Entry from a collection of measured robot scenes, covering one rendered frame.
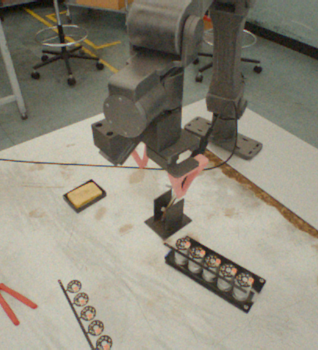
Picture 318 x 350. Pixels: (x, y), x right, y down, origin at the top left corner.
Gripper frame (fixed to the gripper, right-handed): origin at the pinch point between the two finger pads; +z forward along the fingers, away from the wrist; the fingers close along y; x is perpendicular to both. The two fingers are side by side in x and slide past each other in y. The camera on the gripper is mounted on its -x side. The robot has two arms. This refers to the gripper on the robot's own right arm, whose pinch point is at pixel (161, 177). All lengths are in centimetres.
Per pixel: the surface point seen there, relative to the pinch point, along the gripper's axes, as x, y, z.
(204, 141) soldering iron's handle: 9.8, 0.2, -3.0
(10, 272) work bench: -26.5, -9.6, 13.4
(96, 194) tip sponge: -5.0, -14.6, 11.8
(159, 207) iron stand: 1.2, -1.7, 9.7
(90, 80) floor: 95, -192, 87
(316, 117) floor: 182, -49, 87
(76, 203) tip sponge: -9.6, -15.1, 11.9
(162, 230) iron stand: -0.2, 0.8, 12.9
